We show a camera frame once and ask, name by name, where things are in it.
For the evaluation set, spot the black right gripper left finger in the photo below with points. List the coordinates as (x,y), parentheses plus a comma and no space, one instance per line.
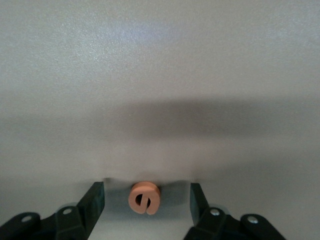
(75,222)

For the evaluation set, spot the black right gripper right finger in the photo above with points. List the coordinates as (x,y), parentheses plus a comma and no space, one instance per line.
(212,225)

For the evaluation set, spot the orange foam letter g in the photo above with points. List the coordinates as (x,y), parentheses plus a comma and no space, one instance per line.
(150,192)

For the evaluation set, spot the brown table cover sheet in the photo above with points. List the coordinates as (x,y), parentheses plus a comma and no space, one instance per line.
(160,75)

